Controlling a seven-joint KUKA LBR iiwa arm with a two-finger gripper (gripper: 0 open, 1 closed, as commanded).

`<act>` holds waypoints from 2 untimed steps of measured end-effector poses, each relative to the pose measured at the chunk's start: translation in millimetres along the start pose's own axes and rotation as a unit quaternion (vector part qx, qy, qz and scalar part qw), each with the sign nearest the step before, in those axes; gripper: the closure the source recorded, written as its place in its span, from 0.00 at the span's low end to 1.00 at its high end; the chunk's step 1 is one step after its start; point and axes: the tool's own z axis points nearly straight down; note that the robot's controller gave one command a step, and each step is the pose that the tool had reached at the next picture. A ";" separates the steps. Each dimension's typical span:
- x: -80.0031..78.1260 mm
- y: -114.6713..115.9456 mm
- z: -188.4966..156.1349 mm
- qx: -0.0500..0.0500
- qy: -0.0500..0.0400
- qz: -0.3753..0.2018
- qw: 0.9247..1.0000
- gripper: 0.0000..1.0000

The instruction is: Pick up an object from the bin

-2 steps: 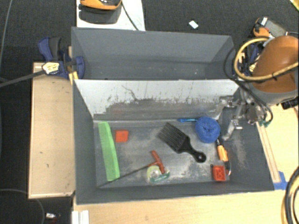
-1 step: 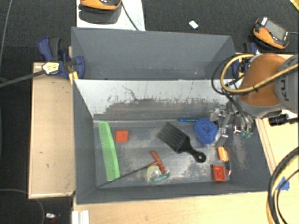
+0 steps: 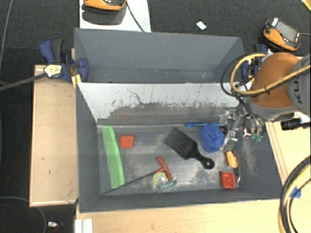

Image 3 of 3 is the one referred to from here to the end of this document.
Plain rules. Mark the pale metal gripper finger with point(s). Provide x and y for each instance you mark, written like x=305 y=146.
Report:
x=230 y=141
x=225 y=130

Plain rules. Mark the orange utility knife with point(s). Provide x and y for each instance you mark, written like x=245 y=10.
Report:
x=231 y=160

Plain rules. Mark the blue pen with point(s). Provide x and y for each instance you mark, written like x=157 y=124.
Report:
x=196 y=125

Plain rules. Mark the red block with holes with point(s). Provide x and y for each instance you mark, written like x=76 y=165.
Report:
x=228 y=180

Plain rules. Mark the black wide-tooth pick comb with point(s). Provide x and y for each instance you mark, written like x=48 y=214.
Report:
x=181 y=142

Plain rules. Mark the clear tape dispenser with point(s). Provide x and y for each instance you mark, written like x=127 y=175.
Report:
x=161 y=182

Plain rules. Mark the red-orange square block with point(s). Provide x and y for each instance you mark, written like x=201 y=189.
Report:
x=126 y=141

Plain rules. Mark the grey metal bin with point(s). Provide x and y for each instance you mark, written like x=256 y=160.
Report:
x=155 y=57

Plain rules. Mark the green comb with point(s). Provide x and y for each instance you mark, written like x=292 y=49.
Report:
x=113 y=156

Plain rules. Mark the pale wood board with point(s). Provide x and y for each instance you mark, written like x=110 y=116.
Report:
x=53 y=135

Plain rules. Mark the black cylinder on white bracket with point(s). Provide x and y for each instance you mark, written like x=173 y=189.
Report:
x=290 y=124

